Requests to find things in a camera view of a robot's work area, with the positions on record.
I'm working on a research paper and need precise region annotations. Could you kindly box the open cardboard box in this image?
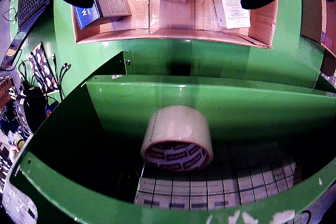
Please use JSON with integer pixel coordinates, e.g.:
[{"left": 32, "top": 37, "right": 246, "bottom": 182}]
[{"left": 300, "top": 0, "right": 336, "bottom": 78}]

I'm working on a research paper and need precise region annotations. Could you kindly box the black laptop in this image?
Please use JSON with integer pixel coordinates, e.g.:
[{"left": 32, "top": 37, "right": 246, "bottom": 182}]
[{"left": 0, "top": 0, "right": 52, "bottom": 71}]

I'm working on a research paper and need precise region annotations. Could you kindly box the black board with white dots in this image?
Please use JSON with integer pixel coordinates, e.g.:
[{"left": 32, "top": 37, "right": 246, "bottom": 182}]
[{"left": 27, "top": 42, "right": 60, "bottom": 93}]

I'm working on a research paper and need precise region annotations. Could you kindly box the grid printed paper sheet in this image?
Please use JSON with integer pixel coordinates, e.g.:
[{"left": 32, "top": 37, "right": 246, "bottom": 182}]
[{"left": 134, "top": 161, "right": 297, "bottom": 210}]

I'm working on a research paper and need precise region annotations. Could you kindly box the black multi head cable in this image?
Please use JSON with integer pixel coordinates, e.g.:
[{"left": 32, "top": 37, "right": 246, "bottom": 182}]
[{"left": 51, "top": 53, "right": 73, "bottom": 101}]

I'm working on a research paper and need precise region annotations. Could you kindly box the clear packing tape roll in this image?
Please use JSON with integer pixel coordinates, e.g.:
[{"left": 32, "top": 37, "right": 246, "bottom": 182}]
[{"left": 140, "top": 105, "right": 214, "bottom": 172}]

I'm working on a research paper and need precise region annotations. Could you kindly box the blue W cube box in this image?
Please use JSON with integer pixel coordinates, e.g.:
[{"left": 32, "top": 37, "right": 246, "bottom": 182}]
[{"left": 73, "top": 0, "right": 132, "bottom": 30}]

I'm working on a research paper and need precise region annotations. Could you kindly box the long white text box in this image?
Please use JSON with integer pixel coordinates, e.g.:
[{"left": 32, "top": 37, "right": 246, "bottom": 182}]
[{"left": 214, "top": 0, "right": 251, "bottom": 30}]

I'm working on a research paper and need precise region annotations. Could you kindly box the green metal cabinet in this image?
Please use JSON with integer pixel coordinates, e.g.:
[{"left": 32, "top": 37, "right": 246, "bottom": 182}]
[{"left": 9, "top": 39, "right": 336, "bottom": 224}]

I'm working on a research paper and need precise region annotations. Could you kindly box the large cardboard tray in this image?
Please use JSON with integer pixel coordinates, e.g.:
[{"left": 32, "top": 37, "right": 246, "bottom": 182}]
[{"left": 71, "top": 0, "right": 278, "bottom": 49}]

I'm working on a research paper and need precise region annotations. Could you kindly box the black bag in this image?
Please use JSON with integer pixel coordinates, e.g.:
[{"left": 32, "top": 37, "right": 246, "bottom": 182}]
[{"left": 15, "top": 87, "right": 49, "bottom": 134}]

